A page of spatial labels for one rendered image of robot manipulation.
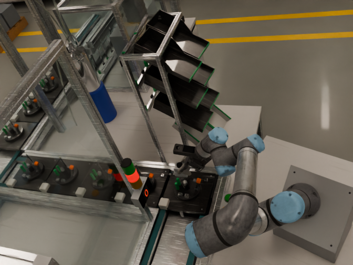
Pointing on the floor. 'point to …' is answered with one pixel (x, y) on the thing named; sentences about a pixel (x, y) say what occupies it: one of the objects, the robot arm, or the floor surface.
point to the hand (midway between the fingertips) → (179, 167)
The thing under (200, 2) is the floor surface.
